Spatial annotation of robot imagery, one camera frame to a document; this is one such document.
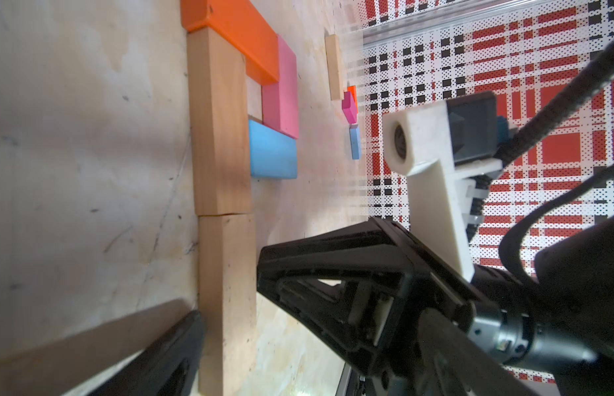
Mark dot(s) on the red-orange building block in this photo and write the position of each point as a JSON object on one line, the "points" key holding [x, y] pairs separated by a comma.
{"points": [[352, 90]]}

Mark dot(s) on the light blue block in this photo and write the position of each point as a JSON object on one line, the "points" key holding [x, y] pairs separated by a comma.
{"points": [[272, 154], [355, 142]]}

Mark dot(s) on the orange building block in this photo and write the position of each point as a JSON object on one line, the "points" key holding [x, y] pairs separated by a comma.
{"points": [[241, 24]]}

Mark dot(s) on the wooden block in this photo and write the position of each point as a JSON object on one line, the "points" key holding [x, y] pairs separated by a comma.
{"points": [[336, 74], [219, 125], [227, 300]]}

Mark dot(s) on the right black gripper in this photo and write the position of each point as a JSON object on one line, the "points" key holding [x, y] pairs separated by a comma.
{"points": [[361, 290]]}

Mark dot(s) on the pink building block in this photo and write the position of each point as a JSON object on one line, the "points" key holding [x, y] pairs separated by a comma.
{"points": [[280, 101]]}

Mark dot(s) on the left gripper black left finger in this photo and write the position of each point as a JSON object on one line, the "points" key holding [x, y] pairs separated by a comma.
{"points": [[167, 367]]}

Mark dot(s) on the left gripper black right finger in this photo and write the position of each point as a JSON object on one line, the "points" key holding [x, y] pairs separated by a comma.
{"points": [[456, 366]]}

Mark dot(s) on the light blue front block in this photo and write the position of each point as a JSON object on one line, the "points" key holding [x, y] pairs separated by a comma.
{"points": [[272, 154]]}

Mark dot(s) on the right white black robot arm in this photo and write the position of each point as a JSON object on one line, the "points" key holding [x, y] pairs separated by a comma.
{"points": [[560, 319]]}

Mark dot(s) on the light blue back block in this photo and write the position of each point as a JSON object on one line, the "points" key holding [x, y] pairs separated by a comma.
{"points": [[355, 142]]}

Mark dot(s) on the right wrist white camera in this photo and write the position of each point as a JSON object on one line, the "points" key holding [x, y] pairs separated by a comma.
{"points": [[441, 148]]}

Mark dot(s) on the magenta building block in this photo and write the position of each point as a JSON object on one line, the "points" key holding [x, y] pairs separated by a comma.
{"points": [[349, 108]]}

